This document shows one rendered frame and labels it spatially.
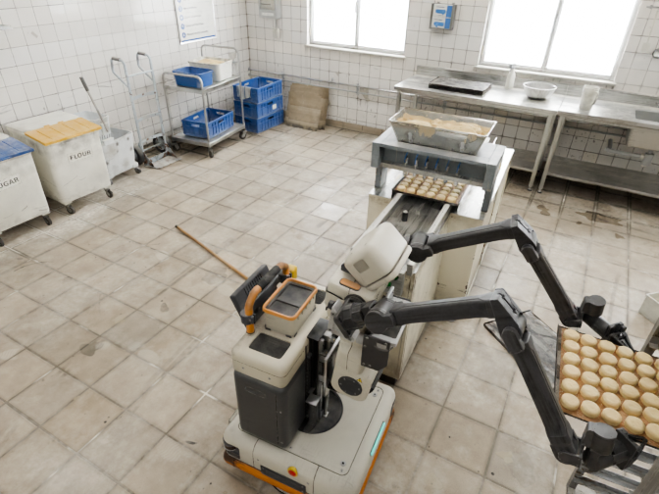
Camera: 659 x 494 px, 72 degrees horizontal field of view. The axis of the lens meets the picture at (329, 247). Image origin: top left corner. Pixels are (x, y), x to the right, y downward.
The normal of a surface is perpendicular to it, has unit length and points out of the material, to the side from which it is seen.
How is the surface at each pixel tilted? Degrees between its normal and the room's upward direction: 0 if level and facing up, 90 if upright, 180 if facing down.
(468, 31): 90
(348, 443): 1
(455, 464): 0
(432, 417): 0
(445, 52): 90
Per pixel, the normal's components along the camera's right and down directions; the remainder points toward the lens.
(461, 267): -0.44, 0.48
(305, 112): -0.45, 0.10
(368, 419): 0.04, -0.83
